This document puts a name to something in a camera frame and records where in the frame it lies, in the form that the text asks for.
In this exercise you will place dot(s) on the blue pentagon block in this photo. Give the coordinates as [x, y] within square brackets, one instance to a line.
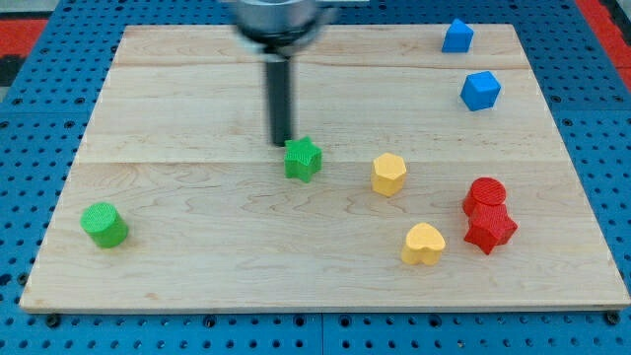
[458, 37]

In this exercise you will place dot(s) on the light wooden board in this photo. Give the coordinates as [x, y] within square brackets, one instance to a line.
[177, 142]

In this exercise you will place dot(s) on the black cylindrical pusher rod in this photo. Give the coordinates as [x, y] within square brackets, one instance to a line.
[278, 81]

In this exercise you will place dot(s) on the green star block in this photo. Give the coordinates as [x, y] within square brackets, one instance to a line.
[302, 159]

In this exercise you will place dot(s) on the yellow heart block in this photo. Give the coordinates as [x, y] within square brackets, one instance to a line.
[423, 244]

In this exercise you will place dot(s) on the silver round end effector mount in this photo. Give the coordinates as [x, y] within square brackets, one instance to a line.
[279, 26]

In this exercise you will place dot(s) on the yellow hexagon block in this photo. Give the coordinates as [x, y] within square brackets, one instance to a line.
[388, 174]

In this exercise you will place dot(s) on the red cylinder block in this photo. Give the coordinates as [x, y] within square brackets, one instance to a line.
[486, 191]

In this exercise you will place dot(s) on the blue cube block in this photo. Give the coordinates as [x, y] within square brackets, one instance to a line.
[480, 90]

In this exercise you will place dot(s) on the green cylinder block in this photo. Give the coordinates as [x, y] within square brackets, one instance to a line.
[102, 222]

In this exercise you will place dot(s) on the red star block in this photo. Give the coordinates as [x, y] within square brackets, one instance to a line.
[490, 226]

